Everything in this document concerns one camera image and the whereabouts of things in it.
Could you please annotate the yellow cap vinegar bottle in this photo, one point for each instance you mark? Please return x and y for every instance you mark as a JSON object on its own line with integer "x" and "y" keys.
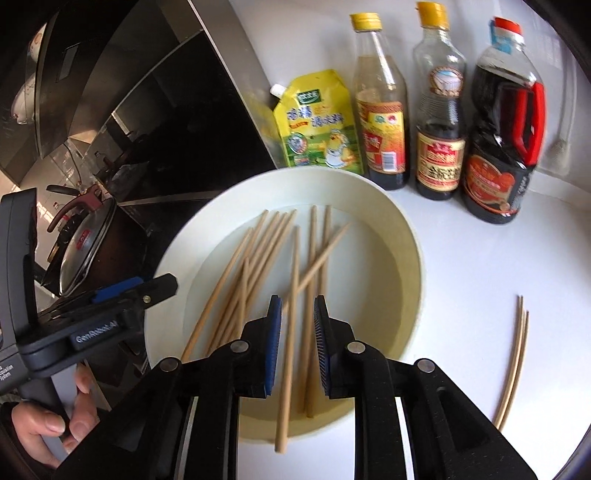
{"x": 381, "y": 129}

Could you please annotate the pot with glass lid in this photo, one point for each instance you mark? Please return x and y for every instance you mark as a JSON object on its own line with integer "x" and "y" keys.
{"x": 87, "y": 249}

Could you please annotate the long wooden chopstick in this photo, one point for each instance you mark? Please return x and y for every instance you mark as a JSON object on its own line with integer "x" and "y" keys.
{"x": 526, "y": 323}
{"x": 519, "y": 323}

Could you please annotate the pile of wooden chopsticks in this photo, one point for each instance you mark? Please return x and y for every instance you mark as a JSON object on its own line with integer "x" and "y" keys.
{"x": 312, "y": 254}

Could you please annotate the yellow cap soy sauce bottle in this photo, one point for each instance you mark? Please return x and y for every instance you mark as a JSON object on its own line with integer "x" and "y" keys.
{"x": 438, "y": 161}

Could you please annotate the steel range hood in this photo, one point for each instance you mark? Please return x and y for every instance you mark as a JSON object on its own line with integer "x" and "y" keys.
{"x": 184, "y": 92}

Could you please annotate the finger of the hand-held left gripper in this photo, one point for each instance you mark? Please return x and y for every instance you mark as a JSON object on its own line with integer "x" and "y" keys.
{"x": 159, "y": 288}
{"x": 117, "y": 290}

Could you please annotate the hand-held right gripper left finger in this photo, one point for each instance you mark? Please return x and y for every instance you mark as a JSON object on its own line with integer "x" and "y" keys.
{"x": 274, "y": 341}

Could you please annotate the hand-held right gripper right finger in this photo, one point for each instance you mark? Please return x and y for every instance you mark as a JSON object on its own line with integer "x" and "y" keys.
{"x": 321, "y": 346}

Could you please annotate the white plastic bowl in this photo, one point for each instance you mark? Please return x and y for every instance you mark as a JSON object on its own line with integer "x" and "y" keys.
{"x": 392, "y": 286}

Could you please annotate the yellow seasoning pouch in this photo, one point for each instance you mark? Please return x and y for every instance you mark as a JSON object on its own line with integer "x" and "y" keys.
{"x": 318, "y": 129}

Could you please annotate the person's left hand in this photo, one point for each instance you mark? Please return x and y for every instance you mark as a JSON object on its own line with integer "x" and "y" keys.
{"x": 37, "y": 424}

